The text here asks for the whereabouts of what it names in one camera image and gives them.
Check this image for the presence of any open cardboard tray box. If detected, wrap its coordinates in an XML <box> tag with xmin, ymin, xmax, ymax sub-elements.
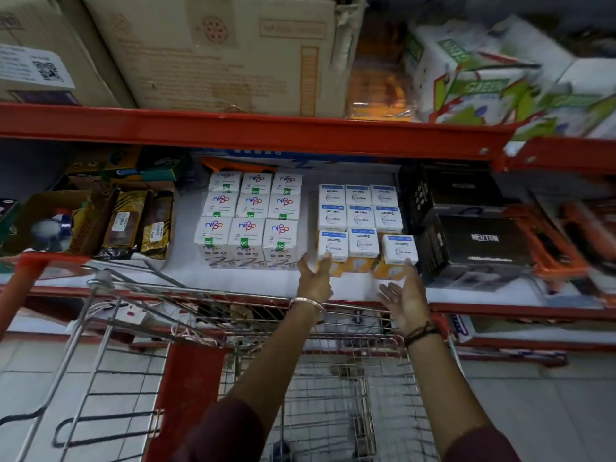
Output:
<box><xmin>0</xmin><ymin>189</ymin><xmax>117</xmax><ymax>258</ymax></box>

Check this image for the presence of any person's left forearm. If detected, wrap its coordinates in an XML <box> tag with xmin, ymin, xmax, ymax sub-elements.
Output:
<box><xmin>226</xmin><ymin>301</ymin><xmax>328</xmax><ymax>429</ymax></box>

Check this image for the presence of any orange black tool pack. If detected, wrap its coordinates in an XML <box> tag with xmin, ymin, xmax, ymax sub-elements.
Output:
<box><xmin>500</xmin><ymin>202</ymin><xmax>594</xmax><ymax>280</ymax></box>
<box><xmin>562</xmin><ymin>201</ymin><xmax>616</xmax><ymax>306</ymax></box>

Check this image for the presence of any cardboard carton with white label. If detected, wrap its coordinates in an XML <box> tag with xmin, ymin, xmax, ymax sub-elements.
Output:
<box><xmin>0</xmin><ymin>0</ymin><xmax>139</xmax><ymax>109</ymax></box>

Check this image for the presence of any stack of green label boxes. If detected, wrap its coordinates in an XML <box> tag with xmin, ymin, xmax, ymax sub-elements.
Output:
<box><xmin>193</xmin><ymin>170</ymin><xmax>305</xmax><ymax>271</ymax></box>

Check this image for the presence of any black thread wristband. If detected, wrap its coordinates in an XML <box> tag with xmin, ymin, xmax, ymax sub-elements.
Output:
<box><xmin>403</xmin><ymin>321</ymin><xmax>441</xmax><ymax>349</ymax></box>

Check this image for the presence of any black appliance box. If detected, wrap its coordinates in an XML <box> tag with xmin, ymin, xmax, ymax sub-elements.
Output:
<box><xmin>415</xmin><ymin>209</ymin><xmax>536</xmax><ymax>290</ymax></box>
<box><xmin>398</xmin><ymin>161</ymin><xmax>507</xmax><ymax>227</ymax></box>

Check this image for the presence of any white blue bottle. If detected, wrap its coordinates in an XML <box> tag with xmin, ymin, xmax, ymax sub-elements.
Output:
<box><xmin>30</xmin><ymin>209</ymin><xmax>74</xmax><ymax>252</ymax></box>

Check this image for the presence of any large plain cardboard carton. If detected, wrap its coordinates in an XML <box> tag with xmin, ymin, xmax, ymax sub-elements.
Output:
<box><xmin>79</xmin><ymin>0</ymin><xmax>367</xmax><ymax>119</ymax></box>

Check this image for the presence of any white box with blue print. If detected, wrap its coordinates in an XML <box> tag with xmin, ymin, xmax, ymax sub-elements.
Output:
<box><xmin>448</xmin><ymin>313</ymin><xmax>569</xmax><ymax>354</ymax></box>

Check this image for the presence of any silver bangle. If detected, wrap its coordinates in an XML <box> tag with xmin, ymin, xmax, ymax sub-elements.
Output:
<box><xmin>289</xmin><ymin>296</ymin><xmax>327</xmax><ymax>314</ymax></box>

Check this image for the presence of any orange shrink-wrapped pack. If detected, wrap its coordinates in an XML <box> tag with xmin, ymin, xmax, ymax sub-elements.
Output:
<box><xmin>346</xmin><ymin>14</ymin><xmax>420</xmax><ymax>124</ymax></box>

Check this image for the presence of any white electrical socket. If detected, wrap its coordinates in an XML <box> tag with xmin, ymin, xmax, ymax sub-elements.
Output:
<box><xmin>112</xmin><ymin>303</ymin><xmax>146</xmax><ymax>326</ymax></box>

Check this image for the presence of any maroon shirt sleeve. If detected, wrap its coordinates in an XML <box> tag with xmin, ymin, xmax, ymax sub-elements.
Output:
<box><xmin>185</xmin><ymin>397</ymin><xmax>270</xmax><ymax>462</ymax></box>
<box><xmin>443</xmin><ymin>425</ymin><xmax>523</xmax><ymax>462</ymax></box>

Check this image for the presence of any orange white bulb box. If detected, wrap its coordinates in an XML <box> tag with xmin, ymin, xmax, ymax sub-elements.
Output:
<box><xmin>328</xmin><ymin>257</ymin><xmax>380</xmax><ymax>280</ymax></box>
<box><xmin>374</xmin><ymin>262</ymin><xmax>408</xmax><ymax>283</ymax></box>

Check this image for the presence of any brown yellow wrapped pack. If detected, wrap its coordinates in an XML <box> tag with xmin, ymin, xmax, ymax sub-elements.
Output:
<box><xmin>98</xmin><ymin>189</ymin><xmax>151</xmax><ymax>261</ymax></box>
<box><xmin>140</xmin><ymin>191</ymin><xmax>175</xmax><ymax>260</ymax></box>

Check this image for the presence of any yellow green printed box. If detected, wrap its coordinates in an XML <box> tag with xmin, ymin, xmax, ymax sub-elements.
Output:
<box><xmin>64</xmin><ymin>148</ymin><xmax>194</xmax><ymax>194</ymax></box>

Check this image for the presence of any metal wire shopping cart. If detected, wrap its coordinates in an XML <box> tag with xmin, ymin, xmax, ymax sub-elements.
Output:
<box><xmin>0</xmin><ymin>263</ymin><xmax>464</xmax><ymax>462</ymax></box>

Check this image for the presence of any white green printed carton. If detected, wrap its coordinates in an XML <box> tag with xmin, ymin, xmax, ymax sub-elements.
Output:
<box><xmin>403</xmin><ymin>18</ymin><xmax>545</xmax><ymax>126</ymax></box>
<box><xmin>508</xmin><ymin>56</ymin><xmax>616</xmax><ymax>141</ymax></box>

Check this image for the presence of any person's left hand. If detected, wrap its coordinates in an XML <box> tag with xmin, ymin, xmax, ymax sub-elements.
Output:
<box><xmin>291</xmin><ymin>253</ymin><xmax>334</xmax><ymax>309</ymax></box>

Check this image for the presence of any stack of blue label boxes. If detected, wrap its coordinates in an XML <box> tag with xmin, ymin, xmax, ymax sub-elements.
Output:
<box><xmin>316</xmin><ymin>184</ymin><xmax>419</xmax><ymax>266</ymax></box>

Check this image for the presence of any red metal shelf rack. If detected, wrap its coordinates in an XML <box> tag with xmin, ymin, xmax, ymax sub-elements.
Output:
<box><xmin>0</xmin><ymin>102</ymin><xmax>616</xmax><ymax>462</ymax></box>

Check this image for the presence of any person's right forearm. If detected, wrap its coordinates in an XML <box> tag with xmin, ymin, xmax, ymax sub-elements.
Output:
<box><xmin>404</xmin><ymin>328</ymin><xmax>492</xmax><ymax>455</ymax></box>

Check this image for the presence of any person's right hand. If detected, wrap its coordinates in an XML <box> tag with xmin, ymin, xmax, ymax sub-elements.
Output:
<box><xmin>378</xmin><ymin>259</ymin><xmax>437</xmax><ymax>338</ymax></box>

